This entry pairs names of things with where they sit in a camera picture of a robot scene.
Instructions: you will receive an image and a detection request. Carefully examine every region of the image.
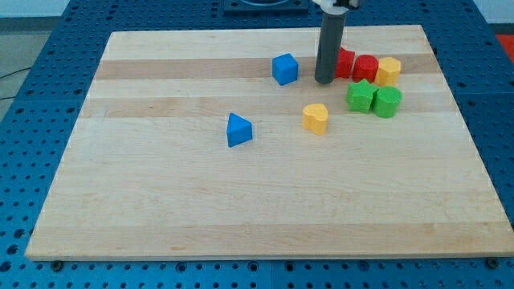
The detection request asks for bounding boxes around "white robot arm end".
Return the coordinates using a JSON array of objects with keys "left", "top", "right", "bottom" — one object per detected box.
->
[{"left": 312, "top": 0, "right": 366, "bottom": 15}]

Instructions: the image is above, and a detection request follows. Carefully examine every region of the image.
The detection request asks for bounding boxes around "blue cube block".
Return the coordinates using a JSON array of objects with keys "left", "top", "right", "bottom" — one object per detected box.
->
[{"left": 271, "top": 53, "right": 299, "bottom": 86}]

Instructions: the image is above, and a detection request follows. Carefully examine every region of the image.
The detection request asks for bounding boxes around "green star block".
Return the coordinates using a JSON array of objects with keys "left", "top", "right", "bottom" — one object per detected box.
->
[{"left": 346, "top": 79, "right": 378, "bottom": 114}]

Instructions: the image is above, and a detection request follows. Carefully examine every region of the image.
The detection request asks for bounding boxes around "blue triangle block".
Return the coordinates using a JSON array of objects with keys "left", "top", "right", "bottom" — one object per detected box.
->
[{"left": 226, "top": 112, "right": 253, "bottom": 148}]

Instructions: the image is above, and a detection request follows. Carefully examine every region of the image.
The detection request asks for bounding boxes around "wooden board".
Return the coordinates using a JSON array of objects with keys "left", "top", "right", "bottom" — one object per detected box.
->
[{"left": 26, "top": 25, "right": 513, "bottom": 261}]

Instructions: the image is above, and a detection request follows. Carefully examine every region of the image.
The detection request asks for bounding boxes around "yellow heart block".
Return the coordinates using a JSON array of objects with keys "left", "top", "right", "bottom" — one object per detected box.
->
[{"left": 302, "top": 104, "right": 328, "bottom": 136}]

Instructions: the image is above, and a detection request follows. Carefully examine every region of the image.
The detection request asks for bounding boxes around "red moon block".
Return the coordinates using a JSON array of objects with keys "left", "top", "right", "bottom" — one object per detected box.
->
[{"left": 335, "top": 47, "right": 355, "bottom": 79}]

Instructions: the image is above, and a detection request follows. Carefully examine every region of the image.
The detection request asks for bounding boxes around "red cylinder block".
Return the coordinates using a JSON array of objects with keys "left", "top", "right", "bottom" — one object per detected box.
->
[{"left": 352, "top": 55, "right": 378, "bottom": 83}]

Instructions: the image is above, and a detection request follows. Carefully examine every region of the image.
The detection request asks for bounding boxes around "green cylinder block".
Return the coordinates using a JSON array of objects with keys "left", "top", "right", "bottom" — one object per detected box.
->
[{"left": 372, "top": 86, "right": 402, "bottom": 118}]

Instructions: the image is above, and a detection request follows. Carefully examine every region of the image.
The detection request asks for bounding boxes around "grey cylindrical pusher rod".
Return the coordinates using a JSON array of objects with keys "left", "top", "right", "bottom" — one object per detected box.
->
[{"left": 314, "top": 12, "right": 346, "bottom": 84}]

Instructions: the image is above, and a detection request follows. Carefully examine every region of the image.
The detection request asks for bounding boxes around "yellow hexagon block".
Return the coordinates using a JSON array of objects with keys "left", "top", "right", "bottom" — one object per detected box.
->
[{"left": 374, "top": 57, "right": 402, "bottom": 86}]

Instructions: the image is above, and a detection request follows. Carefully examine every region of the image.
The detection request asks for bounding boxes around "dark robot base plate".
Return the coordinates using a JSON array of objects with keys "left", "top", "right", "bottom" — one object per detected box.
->
[{"left": 221, "top": 0, "right": 310, "bottom": 14}]

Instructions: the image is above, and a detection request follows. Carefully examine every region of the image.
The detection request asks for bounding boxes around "black cable on floor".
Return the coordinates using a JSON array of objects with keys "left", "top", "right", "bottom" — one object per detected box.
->
[{"left": 0, "top": 66, "right": 32, "bottom": 101}]

